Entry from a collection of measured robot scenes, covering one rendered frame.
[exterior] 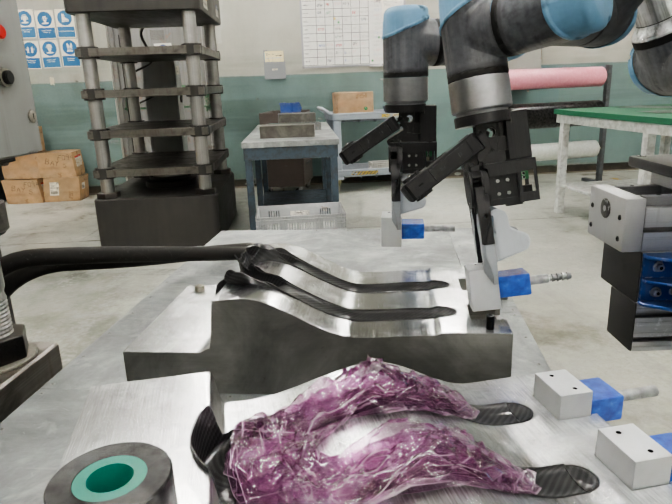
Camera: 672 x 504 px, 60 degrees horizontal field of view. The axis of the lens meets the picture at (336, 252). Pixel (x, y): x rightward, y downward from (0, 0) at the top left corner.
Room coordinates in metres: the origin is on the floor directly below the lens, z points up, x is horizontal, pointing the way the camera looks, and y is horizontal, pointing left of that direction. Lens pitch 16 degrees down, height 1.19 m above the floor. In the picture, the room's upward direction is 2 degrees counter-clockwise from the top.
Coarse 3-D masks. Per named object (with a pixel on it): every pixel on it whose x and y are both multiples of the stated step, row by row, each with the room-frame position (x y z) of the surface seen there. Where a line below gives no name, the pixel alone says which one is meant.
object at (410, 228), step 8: (384, 216) 1.00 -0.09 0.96; (384, 224) 1.00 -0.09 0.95; (392, 224) 1.00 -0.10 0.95; (408, 224) 1.00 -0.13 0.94; (416, 224) 1.00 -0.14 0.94; (384, 232) 1.00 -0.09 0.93; (392, 232) 1.00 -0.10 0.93; (400, 232) 0.99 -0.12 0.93; (408, 232) 1.00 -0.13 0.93; (416, 232) 1.00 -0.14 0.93; (384, 240) 1.00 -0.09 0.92; (392, 240) 1.00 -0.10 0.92; (400, 240) 0.99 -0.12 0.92
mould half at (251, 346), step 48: (192, 288) 0.94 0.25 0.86; (240, 288) 0.72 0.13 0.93; (336, 288) 0.82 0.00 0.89; (144, 336) 0.75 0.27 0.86; (192, 336) 0.74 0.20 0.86; (240, 336) 0.68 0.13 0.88; (288, 336) 0.68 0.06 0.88; (336, 336) 0.67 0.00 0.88; (384, 336) 0.66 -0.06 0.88; (432, 336) 0.66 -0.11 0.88; (480, 336) 0.65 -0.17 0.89; (240, 384) 0.68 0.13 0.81; (288, 384) 0.68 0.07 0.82
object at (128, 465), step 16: (96, 448) 0.36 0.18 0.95; (112, 448) 0.36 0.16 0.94; (128, 448) 0.36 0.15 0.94; (144, 448) 0.36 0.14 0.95; (160, 448) 0.36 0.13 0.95; (80, 464) 0.34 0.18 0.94; (96, 464) 0.34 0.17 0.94; (112, 464) 0.34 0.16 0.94; (128, 464) 0.34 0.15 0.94; (144, 464) 0.34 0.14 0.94; (160, 464) 0.34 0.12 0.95; (64, 480) 0.33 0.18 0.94; (80, 480) 0.33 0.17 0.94; (96, 480) 0.34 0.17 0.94; (112, 480) 0.34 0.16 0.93; (128, 480) 0.34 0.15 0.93; (144, 480) 0.32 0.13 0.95; (160, 480) 0.32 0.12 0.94; (48, 496) 0.31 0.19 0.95; (64, 496) 0.31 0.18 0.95; (80, 496) 0.31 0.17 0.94; (96, 496) 0.31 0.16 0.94; (112, 496) 0.31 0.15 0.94; (128, 496) 0.31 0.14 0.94; (144, 496) 0.31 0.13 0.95; (160, 496) 0.31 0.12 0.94; (176, 496) 0.34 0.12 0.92
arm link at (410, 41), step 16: (384, 16) 1.01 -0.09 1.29; (400, 16) 0.98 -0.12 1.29; (416, 16) 0.98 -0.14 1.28; (384, 32) 1.01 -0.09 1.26; (400, 32) 0.98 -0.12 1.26; (416, 32) 0.98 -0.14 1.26; (432, 32) 0.99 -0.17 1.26; (384, 48) 1.01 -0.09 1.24; (400, 48) 0.98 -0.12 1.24; (416, 48) 0.98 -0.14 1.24; (432, 48) 0.99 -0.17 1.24; (384, 64) 1.01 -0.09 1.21; (400, 64) 0.98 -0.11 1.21; (416, 64) 0.98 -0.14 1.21; (432, 64) 1.01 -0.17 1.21
